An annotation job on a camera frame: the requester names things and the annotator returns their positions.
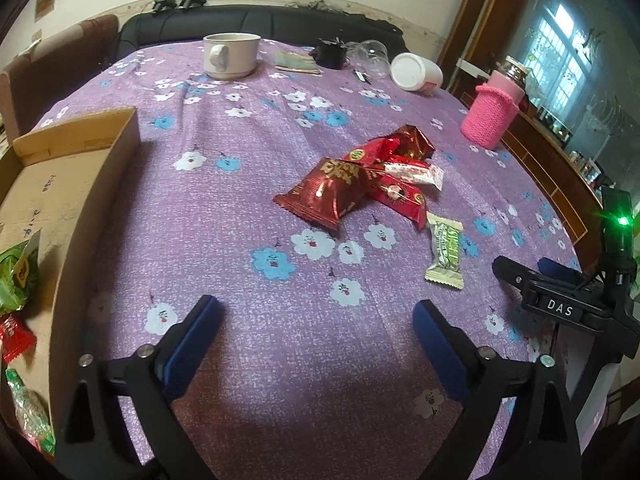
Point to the dark red foil packet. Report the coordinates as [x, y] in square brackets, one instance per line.
[412, 142]

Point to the black sofa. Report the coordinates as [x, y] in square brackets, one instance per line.
[260, 22]

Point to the long red snack packet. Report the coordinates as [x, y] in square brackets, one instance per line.
[370, 152]

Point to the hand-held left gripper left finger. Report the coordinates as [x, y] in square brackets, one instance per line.
[192, 345]

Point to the clear green snack packet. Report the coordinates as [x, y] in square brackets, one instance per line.
[30, 410]

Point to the black power adapter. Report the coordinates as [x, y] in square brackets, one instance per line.
[330, 54]

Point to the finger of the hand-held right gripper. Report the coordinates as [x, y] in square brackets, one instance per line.
[557, 267]
[512, 272]

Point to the wooden door frame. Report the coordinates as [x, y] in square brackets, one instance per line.
[480, 20]

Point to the white plastic jar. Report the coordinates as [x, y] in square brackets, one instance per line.
[415, 72]

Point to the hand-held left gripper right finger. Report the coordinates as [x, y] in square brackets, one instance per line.
[440, 350]

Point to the wooden cabinet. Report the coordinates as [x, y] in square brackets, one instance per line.
[550, 180]

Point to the window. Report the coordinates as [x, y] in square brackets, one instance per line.
[565, 60]

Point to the purple floral tablecloth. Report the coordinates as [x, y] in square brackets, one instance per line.
[300, 310]

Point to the small wall plaque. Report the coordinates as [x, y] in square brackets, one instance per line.
[45, 2]

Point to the brown chair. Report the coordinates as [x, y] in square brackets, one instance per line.
[50, 75]

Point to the short red snack packet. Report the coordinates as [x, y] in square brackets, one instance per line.
[400, 201]

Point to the bottle in pink knitted sleeve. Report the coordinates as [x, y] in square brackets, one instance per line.
[487, 115]

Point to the white red candy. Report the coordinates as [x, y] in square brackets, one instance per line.
[415, 174]

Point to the small red packet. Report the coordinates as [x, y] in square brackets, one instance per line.
[12, 340]

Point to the white mug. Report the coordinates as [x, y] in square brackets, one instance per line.
[232, 55]

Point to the red gold foil snack packet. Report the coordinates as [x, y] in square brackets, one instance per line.
[325, 190]

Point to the flat paper packet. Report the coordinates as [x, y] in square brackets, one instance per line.
[297, 62]

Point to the cardboard box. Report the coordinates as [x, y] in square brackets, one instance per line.
[65, 200]

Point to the green packet with yellow label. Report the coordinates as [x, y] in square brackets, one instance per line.
[15, 275]

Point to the pale green candy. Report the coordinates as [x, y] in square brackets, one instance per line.
[445, 255]

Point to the small metal clip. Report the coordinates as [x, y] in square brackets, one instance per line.
[361, 76]

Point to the black device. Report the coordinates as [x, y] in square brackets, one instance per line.
[192, 0]
[165, 2]

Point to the clear plastic cup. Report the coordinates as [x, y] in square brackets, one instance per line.
[370, 57]

